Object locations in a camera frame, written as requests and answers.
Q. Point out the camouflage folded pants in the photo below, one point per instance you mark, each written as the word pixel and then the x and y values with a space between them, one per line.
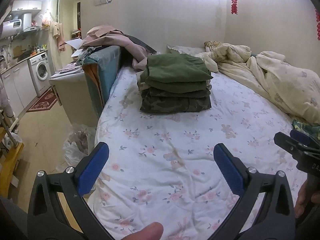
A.
pixel 162 102

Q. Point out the white washing machine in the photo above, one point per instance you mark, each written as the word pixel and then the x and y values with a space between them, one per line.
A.
pixel 40 72

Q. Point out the green pants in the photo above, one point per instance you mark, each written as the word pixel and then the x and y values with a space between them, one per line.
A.
pixel 175 73

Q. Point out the red floor mat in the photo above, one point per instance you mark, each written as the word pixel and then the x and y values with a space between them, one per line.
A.
pixel 45 102

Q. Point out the pink clothes pile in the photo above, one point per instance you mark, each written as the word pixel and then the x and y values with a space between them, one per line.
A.
pixel 106 35

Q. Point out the right hand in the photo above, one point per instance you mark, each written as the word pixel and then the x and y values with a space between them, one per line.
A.
pixel 301 201

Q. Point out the white floral bed sheet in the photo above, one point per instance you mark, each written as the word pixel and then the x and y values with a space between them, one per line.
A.
pixel 161 167

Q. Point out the white water heater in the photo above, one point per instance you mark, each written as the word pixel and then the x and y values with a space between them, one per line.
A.
pixel 17 26

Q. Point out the left hand thumb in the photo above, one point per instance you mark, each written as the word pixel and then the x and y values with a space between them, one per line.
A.
pixel 154 231

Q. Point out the white kitchen cabinet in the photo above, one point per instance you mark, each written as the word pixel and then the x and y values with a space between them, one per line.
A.
pixel 19 87

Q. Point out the teal bed footboard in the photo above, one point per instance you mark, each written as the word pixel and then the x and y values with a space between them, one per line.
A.
pixel 101 68

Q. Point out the teal yellow patterned cloth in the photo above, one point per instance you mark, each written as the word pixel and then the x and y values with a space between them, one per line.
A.
pixel 308 129

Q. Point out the cream quilt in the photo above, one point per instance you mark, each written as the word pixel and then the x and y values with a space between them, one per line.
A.
pixel 293 90

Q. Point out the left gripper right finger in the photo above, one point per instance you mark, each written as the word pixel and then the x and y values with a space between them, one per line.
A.
pixel 264 209

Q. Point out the yellow stool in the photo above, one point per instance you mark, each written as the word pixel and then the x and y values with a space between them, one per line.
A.
pixel 10 155

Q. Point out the white plastic bag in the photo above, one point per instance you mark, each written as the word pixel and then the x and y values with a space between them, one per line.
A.
pixel 79 144

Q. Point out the pink hanging towel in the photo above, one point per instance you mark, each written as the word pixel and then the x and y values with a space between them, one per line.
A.
pixel 57 33

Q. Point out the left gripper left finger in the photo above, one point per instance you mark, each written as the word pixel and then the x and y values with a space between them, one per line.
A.
pixel 57 208

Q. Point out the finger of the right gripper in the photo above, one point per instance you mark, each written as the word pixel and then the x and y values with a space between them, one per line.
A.
pixel 304 139
pixel 299 152

